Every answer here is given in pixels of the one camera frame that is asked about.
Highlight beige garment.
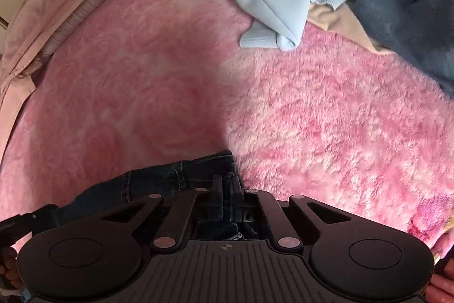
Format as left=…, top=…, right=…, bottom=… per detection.
left=307, top=3, right=398, bottom=55

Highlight person's left hand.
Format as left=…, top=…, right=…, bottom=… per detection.
left=0, top=246, right=19, bottom=291

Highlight pink floral blanket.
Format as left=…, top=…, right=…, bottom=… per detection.
left=0, top=0, right=454, bottom=254

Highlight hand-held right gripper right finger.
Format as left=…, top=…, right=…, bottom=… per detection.
left=230, top=178, right=352, bottom=251

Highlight blue denim jeans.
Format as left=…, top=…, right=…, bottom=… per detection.
left=60, top=150, right=249, bottom=241

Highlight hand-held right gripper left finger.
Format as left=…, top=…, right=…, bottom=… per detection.
left=101, top=174, right=224, bottom=251

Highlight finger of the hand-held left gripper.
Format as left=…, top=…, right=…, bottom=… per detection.
left=21, top=204, right=60, bottom=237

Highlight dark grey fleece garment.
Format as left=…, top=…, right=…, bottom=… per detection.
left=346, top=0, right=454, bottom=98

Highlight person's pink striped clothing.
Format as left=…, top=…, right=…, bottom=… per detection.
left=424, top=264, right=454, bottom=303

